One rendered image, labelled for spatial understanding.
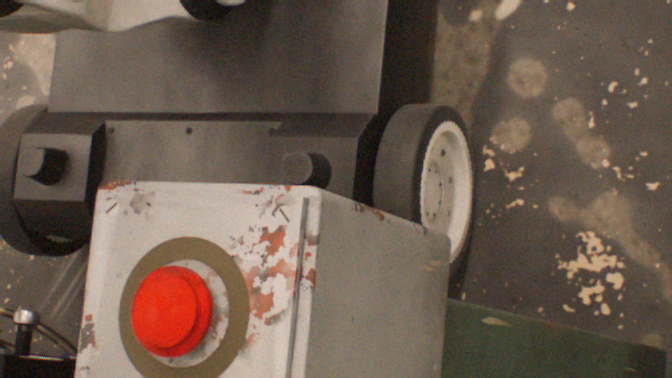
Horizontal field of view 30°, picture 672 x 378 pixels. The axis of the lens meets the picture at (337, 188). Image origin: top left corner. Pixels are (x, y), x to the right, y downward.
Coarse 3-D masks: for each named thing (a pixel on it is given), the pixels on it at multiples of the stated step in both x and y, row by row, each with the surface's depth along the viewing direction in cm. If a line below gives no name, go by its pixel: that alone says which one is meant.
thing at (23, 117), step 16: (16, 112) 161; (32, 112) 160; (0, 128) 159; (16, 128) 158; (0, 144) 158; (16, 144) 157; (0, 160) 157; (16, 160) 156; (0, 176) 156; (0, 192) 156; (0, 208) 157; (16, 208) 156; (0, 224) 159; (16, 224) 157; (16, 240) 160; (32, 240) 159; (48, 240) 162; (64, 240) 164; (48, 256) 164
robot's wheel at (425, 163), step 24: (408, 120) 136; (432, 120) 137; (456, 120) 143; (384, 144) 135; (408, 144) 134; (432, 144) 137; (456, 144) 145; (384, 168) 134; (408, 168) 133; (432, 168) 142; (456, 168) 147; (384, 192) 134; (408, 192) 132; (432, 192) 142; (456, 192) 148; (408, 216) 133; (432, 216) 142; (456, 216) 147; (456, 240) 145; (456, 264) 144
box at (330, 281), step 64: (128, 192) 58; (192, 192) 57; (256, 192) 56; (320, 192) 55; (128, 256) 58; (256, 256) 55; (320, 256) 55; (384, 256) 61; (448, 256) 69; (256, 320) 54; (320, 320) 55; (384, 320) 61
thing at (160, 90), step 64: (256, 0) 148; (320, 0) 144; (384, 0) 141; (64, 64) 159; (128, 64) 154; (192, 64) 150; (256, 64) 146; (320, 64) 143; (384, 64) 140; (64, 128) 153; (128, 128) 150; (192, 128) 146; (256, 128) 142; (320, 128) 138; (384, 128) 141; (64, 192) 150
